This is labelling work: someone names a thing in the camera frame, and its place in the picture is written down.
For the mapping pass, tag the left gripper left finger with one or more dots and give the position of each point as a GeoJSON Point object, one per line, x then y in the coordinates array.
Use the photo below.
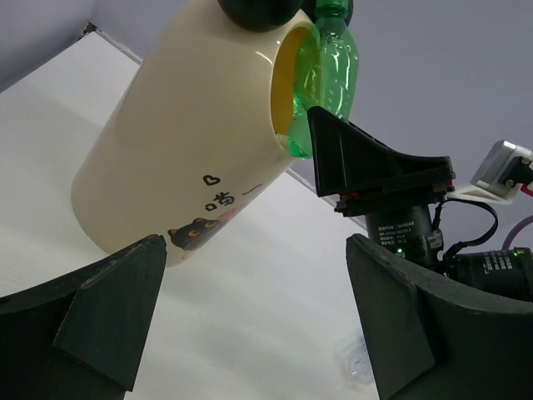
{"type": "Point", "coordinates": [82, 335]}

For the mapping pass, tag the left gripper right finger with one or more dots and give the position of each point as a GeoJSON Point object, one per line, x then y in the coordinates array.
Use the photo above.
{"type": "Point", "coordinates": [429, 337]}

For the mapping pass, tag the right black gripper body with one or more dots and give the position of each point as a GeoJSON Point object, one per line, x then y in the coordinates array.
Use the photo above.
{"type": "Point", "coordinates": [399, 221]}

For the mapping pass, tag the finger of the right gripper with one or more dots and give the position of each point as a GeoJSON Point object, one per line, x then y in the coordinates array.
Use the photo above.
{"type": "Point", "coordinates": [349, 160]}

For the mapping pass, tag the green plastic bottle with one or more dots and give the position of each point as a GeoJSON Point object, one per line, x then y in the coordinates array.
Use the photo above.
{"type": "Point", "coordinates": [327, 64]}

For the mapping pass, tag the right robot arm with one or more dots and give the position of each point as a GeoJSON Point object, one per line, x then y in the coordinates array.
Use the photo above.
{"type": "Point", "coordinates": [506, 272]}

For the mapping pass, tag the cream cat bin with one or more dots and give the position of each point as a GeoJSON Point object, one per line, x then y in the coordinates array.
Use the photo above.
{"type": "Point", "coordinates": [199, 133]}

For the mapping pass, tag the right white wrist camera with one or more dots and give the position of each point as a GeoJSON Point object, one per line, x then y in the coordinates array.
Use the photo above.
{"type": "Point", "coordinates": [505, 171]}

